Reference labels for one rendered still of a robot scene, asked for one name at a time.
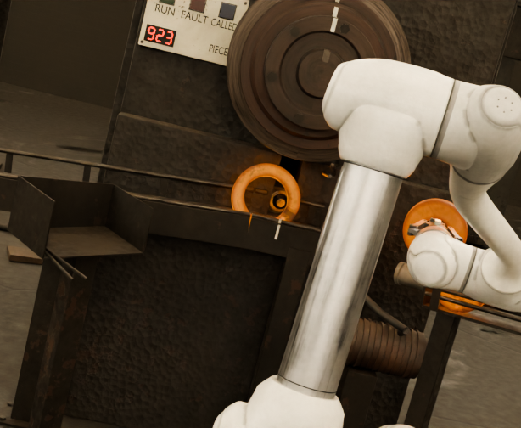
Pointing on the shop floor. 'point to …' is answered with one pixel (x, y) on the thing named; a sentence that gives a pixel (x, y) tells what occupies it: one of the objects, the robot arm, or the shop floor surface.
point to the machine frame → (173, 339)
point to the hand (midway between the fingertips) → (436, 224)
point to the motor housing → (376, 360)
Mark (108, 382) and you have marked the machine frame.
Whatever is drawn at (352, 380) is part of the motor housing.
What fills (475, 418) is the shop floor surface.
